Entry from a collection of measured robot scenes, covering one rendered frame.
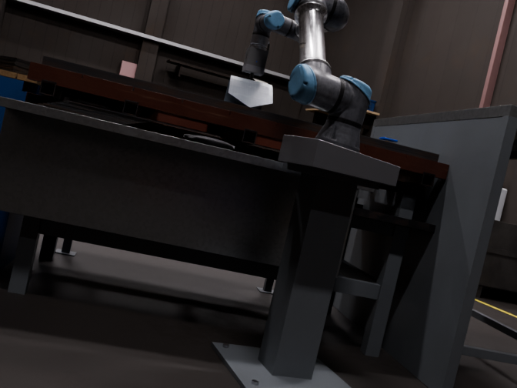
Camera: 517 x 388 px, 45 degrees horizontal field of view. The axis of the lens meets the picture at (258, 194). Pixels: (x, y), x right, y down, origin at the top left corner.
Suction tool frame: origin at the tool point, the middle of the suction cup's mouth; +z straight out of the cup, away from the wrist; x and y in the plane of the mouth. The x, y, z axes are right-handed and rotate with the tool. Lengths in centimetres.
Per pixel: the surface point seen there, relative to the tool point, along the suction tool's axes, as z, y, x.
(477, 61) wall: -156, -356, -419
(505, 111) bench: -3, -76, 73
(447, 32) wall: -203, -349, -496
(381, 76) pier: -146, -319, -608
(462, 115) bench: -3, -77, 44
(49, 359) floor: 99, 56, 90
